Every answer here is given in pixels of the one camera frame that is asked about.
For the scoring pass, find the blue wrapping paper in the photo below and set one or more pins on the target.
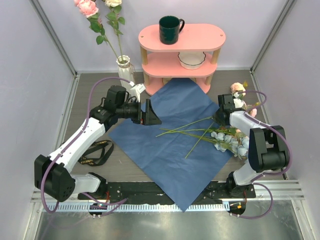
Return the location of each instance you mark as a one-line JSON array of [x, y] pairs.
[[170, 154]]

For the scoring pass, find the floral round plate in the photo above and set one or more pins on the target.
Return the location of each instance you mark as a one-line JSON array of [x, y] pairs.
[[166, 80]]

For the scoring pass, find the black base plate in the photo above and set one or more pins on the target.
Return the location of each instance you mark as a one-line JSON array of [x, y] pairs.
[[138, 193]]

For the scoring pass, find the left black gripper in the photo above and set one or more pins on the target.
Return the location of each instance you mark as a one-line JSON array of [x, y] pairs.
[[149, 117]]

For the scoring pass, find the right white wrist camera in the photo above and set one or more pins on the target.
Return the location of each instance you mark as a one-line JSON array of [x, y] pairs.
[[238, 102]]

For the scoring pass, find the green leafy flower stem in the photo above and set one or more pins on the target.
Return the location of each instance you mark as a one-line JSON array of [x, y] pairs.
[[114, 19]]

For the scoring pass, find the pink three-tier shelf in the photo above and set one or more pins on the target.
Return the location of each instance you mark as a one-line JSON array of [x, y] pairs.
[[161, 61]]

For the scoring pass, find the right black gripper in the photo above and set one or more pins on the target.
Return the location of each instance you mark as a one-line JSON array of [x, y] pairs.
[[216, 118]]

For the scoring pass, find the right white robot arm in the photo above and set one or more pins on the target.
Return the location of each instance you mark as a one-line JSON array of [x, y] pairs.
[[268, 150]]

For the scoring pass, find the white scalloped bowl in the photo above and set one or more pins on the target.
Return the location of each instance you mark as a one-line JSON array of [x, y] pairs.
[[191, 60]]

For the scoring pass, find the white ribbed ceramic vase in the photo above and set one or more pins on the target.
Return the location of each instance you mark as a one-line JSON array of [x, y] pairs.
[[125, 68]]

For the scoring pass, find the artificial flower bunch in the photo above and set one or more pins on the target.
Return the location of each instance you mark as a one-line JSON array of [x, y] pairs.
[[223, 139]]

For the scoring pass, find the white slotted cable duct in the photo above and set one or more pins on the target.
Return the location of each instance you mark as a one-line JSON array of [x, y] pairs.
[[87, 206]]

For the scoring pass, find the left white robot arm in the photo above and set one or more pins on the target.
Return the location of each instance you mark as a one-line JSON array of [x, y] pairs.
[[52, 174]]

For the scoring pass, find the dark green mug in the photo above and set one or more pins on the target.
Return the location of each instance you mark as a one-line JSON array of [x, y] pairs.
[[170, 28]]

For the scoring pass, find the pink rose flower stem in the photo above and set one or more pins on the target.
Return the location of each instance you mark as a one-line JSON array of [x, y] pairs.
[[89, 9]]

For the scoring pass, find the pink peony flower stem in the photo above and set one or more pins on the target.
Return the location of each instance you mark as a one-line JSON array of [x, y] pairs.
[[241, 89]]

